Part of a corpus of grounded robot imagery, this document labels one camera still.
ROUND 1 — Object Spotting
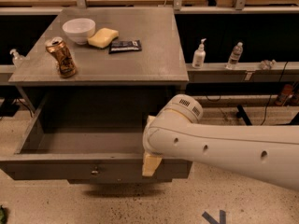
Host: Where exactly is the grey top drawer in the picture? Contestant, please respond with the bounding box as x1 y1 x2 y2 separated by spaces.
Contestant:
1 87 192 180

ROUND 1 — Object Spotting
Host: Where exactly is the grey drawer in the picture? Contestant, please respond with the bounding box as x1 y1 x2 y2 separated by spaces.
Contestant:
67 178 172 185
1 87 192 180

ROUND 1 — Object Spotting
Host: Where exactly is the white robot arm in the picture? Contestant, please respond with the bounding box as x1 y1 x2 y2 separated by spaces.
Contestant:
142 94 299 190

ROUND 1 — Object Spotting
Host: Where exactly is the grey bottom drawer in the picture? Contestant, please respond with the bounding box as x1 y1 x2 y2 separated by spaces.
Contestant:
67 178 172 185

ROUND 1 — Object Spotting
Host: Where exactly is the grey drawer cabinet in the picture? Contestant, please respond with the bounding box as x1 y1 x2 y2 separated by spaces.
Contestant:
1 7 189 183

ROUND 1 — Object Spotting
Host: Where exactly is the black stand leg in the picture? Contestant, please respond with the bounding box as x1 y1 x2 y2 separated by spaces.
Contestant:
236 105 252 126

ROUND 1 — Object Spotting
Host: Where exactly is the white pump lotion bottle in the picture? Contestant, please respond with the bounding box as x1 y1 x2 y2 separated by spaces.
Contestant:
192 38 206 68

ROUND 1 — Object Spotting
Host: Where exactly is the dark snack packet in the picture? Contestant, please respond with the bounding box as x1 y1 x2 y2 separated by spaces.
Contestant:
109 40 142 53

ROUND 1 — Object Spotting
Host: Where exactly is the crushed gold soda can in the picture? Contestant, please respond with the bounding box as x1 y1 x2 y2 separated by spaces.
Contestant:
45 36 77 78

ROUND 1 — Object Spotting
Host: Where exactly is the yellow sponge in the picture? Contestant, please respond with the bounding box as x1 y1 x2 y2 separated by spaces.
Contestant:
88 28 119 49

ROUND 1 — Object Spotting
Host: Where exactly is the clear water bottle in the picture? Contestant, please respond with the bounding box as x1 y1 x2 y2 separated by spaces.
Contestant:
226 42 243 69

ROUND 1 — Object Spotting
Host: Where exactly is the white bowl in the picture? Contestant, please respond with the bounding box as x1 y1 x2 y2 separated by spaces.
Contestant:
63 18 95 45

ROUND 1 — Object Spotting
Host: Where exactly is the crumpled clear wrapper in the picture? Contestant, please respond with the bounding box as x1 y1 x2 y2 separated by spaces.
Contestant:
260 60 276 70

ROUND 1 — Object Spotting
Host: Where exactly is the clear pump bottle left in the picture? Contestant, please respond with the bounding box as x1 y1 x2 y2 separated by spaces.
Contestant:
9 49 24 67

